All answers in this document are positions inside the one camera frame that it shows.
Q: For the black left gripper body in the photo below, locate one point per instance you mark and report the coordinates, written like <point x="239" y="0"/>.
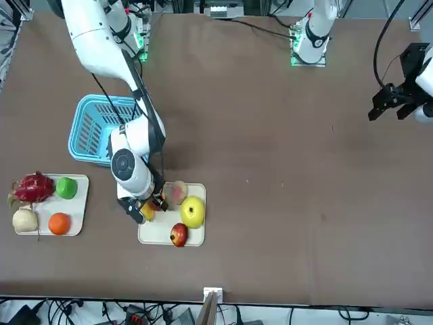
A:
<point x="414" y="62"/>

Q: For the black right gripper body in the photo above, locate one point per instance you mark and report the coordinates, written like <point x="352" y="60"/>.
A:
<point x="131" y="211"/>

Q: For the green apple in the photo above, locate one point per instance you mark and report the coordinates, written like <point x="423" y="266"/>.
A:
<point x="66" y="188"/>

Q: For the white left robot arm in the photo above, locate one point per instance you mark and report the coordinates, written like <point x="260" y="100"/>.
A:
<point x="316" y="37"/>

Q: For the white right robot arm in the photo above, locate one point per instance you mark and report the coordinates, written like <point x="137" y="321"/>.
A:
<point x="98" y="44"/>

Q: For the yellow lemon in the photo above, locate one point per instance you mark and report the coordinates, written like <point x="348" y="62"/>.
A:
<point x="147" y="214"/>

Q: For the beige plastic tray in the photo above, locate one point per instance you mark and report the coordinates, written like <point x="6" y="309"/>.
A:
<point x="159" y="233"/>
<point x="79" y="210"/>

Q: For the orange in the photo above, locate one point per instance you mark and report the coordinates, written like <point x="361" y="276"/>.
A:
<point x="59" y="223"/>

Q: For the light blue plastic basket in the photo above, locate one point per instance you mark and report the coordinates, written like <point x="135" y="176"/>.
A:
<point x="76" y="142"/>

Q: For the pink green peach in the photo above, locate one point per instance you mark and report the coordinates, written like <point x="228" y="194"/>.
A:
<point x="177" y="194"/>

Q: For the large yellow green pear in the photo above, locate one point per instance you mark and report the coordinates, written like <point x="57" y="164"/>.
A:
<point x="193" y="213"/>

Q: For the red pomegranate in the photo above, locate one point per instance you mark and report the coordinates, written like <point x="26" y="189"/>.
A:
<point x="179" y="233"/>

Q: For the red dragon fruit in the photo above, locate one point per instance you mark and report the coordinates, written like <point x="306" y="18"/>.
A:
<point x="32" y="188"/>

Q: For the pale beige pear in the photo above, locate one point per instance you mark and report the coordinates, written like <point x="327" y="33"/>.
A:
<point x="24" y="220"/>

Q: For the aluminium corner post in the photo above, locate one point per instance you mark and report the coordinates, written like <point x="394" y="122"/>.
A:
<point x="417" y="17"/>
<point x="24" y="10"/>

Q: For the aluminium frame post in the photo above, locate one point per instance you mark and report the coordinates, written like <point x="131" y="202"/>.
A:
<point x="213" y="294"/>

